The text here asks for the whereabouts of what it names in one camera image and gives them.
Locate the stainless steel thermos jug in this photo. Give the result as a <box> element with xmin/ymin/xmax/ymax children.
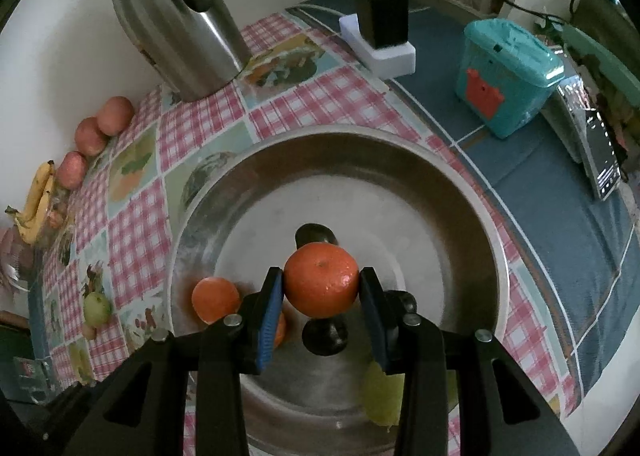
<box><xmin>97</xmin><ymin>0</ymin><xmax>253</xmax><ymax>103</ymax></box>

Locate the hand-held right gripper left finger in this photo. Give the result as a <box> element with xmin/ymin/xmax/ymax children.
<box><xmin>65</xmin><ymin>266</ymin><xmax>286</xmax><ymax>456</ymax></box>

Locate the shiny foil packet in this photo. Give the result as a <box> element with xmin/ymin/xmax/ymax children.
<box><xmin>547</xmin><ymin>76</ymin><xmax>631</xmax><ymax>202</ymax></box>

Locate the checkered printed tablecloth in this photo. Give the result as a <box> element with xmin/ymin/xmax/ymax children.
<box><xmin>0</xmin><ymin>0</ymin><xmax>640</xmax><ymax>456</ymax></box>

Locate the yellow banana bunch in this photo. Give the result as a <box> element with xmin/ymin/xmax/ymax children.
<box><xmin>5</xmin><ymin>160</ymin><xmax>56</xmax><ymax>244</ymax></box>

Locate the teal plastic container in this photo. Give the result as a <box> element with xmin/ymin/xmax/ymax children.
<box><xmin>455</xmin><ymin>19</ymin><xmax>566</xmax><ymax>139</ymax></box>

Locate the red apple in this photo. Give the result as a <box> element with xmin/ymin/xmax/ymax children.
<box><xmin>75</xmin><ymin>117</ymin><xmax>108</xmax><ymax>157</ymax></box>
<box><xmin>96</xmin><ymin>96</ymin><xmax>135</xmax><ymax>136</ymax></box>
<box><xmin>56</xmin><ymin>151</ymin><xmax>88</xmax><ymax>189</ymax></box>

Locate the yellow-green fruit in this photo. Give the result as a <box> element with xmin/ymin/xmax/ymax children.
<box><xmin>361</xmin><ymin>360</ymin><xmax>460</xmax><ymax>428</ymax></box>

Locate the teal plastic tray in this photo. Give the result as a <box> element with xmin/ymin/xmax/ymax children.
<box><xmin>562</xmin><ymin>26</ymin><xmax>640</xmax><ymax>104</ymax></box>

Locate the glass cup with red label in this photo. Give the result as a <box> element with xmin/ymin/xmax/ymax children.
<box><xmin>12</xmin><ymin>356</ymin><xmax>56</xmax><ymax>402</ymax></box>

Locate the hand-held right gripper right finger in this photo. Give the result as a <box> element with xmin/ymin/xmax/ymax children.
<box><xmin>359</xmin><ymin>266</ymin><xmax>576</xmax><ymax>456</ymax></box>

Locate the black power adapter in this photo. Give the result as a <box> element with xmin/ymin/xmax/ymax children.
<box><xmin>356</xmin><ymin>0</ymin><xmax>411</xmax><ymax>50</ymax></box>

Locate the white power strip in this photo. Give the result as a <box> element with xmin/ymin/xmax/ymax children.
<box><xmin>339</xmin><ymin>14</ymin><xmax>417</xmax><ymax>78</ymax></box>

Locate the round steel plate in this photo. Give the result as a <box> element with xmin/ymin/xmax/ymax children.
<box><xmin>167</xmin><ymin>125</ymin><xmax>511</xmax><ymax>456</ymax></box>

